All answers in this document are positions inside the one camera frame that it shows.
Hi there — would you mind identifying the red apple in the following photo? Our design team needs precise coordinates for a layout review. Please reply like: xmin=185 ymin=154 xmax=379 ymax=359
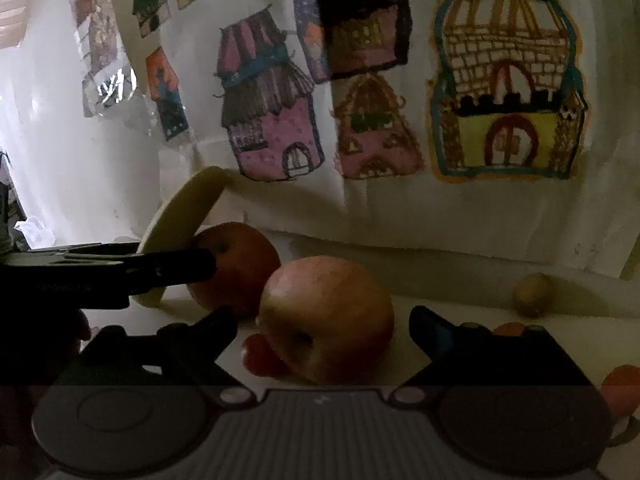
xmin=187 ymin=222 xmax=282 ymax=318
xmin=257 ymin=256 xmax=396 ymax=385

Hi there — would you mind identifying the red cherry tomato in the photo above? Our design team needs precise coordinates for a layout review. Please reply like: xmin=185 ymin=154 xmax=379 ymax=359
xmin=242 ymin=332 xmax=291 ymax=377

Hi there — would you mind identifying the house drawings paper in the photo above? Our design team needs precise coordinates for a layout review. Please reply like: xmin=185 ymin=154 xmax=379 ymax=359
xmin=120 ymin=0 xmax=636 ymax=281

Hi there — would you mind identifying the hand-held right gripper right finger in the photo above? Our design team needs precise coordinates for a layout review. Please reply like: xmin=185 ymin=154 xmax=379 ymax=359
xmin=387 ymin=305 xmax=598 ymax=407

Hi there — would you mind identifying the yellow banana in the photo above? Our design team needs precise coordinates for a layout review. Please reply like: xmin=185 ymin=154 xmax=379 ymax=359
xmin=136 ymin=166 xmax=227 ymax=309

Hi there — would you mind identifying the brown kiwi fruit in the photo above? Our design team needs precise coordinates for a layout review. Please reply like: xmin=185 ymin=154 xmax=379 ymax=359
xmin=512 ymin=272 xmax=556 ymax=318

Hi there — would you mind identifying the boy cartoon wall poster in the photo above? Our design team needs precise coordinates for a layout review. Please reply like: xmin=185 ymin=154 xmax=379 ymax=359
xmin=67 ymin=0 xmax=141 ymax=121

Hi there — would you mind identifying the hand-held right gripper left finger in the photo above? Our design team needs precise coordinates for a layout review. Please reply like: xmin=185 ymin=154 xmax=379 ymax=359
xmin=62 ymin=307 xmax=257 ymax=407

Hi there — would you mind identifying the white tablecloth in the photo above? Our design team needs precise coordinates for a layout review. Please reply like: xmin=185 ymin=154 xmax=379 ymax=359
xmin=112 ymin=232 xmax=640 ymax=451

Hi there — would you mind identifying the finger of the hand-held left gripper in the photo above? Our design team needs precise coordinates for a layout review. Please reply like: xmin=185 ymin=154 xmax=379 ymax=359
xmin=0 ymin=242 xmax=143 ymax=267
xmin=0 ymin=249 xmax=217 ymax=309

